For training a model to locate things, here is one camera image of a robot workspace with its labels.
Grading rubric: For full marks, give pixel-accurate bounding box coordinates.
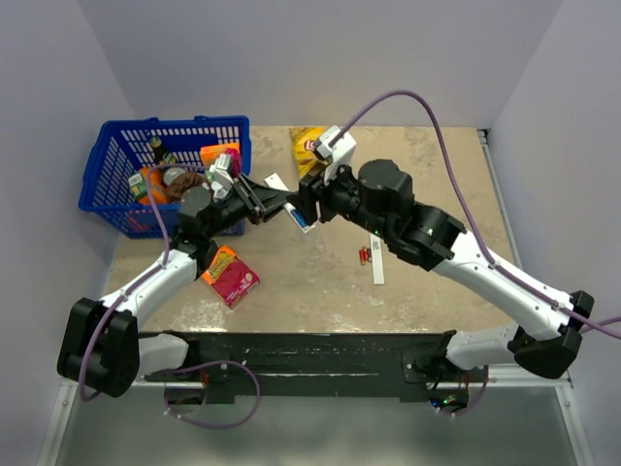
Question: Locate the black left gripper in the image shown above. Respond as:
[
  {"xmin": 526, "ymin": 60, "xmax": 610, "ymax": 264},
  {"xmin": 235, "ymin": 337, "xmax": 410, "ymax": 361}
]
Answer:
[{"xmin": 205, "ymin": 173, "xmax": 290, "ymax": 240}]

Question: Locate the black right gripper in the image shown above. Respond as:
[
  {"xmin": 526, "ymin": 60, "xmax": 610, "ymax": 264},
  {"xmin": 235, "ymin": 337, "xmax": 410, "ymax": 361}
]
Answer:
[{"xmin": 286, "ymin": 153, "xmax": 392, "ymax": 240}]

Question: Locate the blue AAA battery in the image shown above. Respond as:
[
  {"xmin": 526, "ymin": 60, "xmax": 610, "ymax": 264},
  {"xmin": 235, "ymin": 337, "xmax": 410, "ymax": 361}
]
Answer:
[{"xmin": 291, "ymin": 208, "xmax": 307, "ymax": 228}]

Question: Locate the white remote control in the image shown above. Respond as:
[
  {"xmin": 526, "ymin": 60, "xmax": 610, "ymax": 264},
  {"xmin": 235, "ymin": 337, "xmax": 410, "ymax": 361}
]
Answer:
[{"xmin": 264, "ymin": 172, "xmax": 316, "ymax": 235}]

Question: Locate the white remote battery cover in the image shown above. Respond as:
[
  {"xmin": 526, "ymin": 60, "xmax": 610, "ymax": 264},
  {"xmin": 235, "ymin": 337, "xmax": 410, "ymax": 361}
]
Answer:
[{"xmin": 370, "ymin": 234, "xmax": 385, "ymax": 285}]

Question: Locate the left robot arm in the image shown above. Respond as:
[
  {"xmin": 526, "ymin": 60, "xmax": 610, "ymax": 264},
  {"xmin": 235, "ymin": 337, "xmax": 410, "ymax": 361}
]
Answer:
[{"xmin": 56, "ymin": 175, "xmax": 289, "ymax": 397}]

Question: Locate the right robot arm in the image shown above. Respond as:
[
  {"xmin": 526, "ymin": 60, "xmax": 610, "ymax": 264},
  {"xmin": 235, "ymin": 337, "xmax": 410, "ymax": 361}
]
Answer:
[{"xmin": 287, "ymin": 159, "xmax": 594, "ymax": 382}]

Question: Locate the yellow Lays chips bag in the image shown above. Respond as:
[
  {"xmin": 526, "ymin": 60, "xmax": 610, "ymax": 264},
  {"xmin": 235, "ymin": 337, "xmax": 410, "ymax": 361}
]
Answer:
[{"xmin": 289, "ymin": 126, "xmax": 327, "ymax": 179}]

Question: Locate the orange green snack box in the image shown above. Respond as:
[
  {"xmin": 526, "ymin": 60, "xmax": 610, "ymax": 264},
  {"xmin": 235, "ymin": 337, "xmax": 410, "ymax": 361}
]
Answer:
[{"xmin": 200, "ymin": 142, "xmax": 242, "ymax": 170}]

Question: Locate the pink orange candy box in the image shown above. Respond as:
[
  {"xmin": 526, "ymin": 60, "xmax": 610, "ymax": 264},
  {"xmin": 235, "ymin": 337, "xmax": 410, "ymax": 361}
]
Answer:
[{"xmin": 201, "ymin": 246, "xmax": 260, "ymax": 309}]

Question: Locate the brown round package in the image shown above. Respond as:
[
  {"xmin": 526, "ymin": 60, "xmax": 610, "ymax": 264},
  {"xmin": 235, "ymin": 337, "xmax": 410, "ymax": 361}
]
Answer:
[{"xmin": 166, "ymin": 172, "xmax": 210, "ymax": 204}]

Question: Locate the dark glass bottle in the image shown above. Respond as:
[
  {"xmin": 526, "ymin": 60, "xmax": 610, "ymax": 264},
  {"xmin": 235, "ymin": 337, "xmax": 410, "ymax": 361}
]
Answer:
[{"xmin": 148, "ymin": 136, "xmax": 178, "ymax": 166}]

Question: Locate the orange juice carton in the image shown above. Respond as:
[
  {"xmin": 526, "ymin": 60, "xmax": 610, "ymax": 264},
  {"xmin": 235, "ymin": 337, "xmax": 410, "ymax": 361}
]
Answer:
[{"xmin": 127, "ymin": 167, "xmax": 168, "ymax": 205}]

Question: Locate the blue plastic shopping basket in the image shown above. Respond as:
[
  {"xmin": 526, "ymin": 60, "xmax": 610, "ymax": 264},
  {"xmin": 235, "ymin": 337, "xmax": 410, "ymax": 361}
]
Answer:
[{"xmin": 79, "ymin": 116, "xmax": 252, "ymax": 239}]

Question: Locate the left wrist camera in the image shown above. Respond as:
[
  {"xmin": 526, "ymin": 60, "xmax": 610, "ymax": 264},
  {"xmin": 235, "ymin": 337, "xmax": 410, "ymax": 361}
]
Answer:
[{"xmin": 206, "ymin": 150, "xmax": 241, "ymax": 200}]

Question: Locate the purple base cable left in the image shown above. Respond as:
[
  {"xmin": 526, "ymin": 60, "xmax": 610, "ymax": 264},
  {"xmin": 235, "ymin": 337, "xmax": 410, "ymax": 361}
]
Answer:
[{"xmin": 163, "ymin": 361, "xmax": 262, "ymax": 431}]

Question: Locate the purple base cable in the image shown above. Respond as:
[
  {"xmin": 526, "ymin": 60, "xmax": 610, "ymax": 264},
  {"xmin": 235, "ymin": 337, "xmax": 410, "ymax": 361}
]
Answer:
[
  {"xmin": 163, "ymin": 361, "xmax": 262, "ymax": 431},
  {"xmin": 434, "ymin": 368, "xmax": 492, "ymax": 418}
]

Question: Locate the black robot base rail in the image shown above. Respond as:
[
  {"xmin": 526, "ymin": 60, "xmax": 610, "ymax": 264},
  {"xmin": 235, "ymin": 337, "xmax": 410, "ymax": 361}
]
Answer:
[{"xmin": 147, "ymin": 332, "xmax": 484, "ymax": 405}]

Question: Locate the aluminium frame rail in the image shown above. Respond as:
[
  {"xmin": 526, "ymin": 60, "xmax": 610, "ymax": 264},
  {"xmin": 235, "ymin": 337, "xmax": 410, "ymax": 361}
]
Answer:
[{"xmin": 477, "ymin": 129, "xmax": 594, "ymax": 465}]

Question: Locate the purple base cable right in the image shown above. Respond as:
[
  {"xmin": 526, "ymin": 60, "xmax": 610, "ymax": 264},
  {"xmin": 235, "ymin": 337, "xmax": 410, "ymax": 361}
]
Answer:
[{"xmin": 434, "ymin": 368, "xmax": 492, "ymax": 418}]

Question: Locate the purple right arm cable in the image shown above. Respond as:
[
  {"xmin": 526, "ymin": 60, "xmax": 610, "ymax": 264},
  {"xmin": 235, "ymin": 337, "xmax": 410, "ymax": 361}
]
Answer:
[{"xmin": 337, "ymin": 89, "xmax": 621, "ymax": 340}]

